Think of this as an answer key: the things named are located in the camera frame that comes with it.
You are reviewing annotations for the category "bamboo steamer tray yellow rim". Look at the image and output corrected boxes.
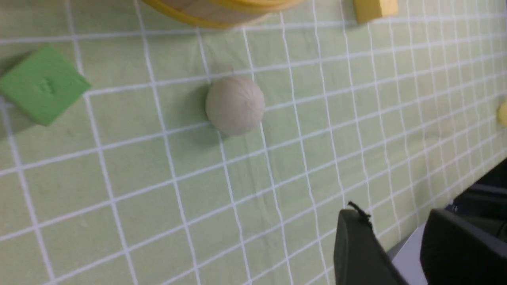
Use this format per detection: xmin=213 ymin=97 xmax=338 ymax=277
xmin=144 ymin=0 xmax=302 ymax=29

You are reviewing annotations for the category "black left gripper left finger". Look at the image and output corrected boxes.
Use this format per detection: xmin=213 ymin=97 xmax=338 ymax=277
xmin=334 ymin=202 xmax=407 ymax=285

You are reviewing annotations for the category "white bun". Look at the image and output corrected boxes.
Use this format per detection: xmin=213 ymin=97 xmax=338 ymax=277
xmin=205 ymin=76 xmax=265 ymax=136

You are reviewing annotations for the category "green checkered tablecloth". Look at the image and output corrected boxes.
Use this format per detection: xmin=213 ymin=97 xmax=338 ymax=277
xmin=0 ymin=0 xmax=506 ymax=285

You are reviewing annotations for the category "yellow foam cube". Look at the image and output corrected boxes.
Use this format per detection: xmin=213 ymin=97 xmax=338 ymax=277
xmin=353 ymin=0 xmax=399 ymax=24

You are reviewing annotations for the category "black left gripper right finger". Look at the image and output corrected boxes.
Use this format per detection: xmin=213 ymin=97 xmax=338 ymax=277
xmin=420 ymin=209 xmax=507 ymax=285

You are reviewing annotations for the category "green foam cube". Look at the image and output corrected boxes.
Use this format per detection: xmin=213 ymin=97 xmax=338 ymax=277
xmin=0 ymin=45 xmax=91 ymax=126

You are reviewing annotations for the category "yellow round bun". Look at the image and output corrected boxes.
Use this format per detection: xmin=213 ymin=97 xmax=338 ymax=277
xmin=497 ymin=101 xmax=507 ymax=128

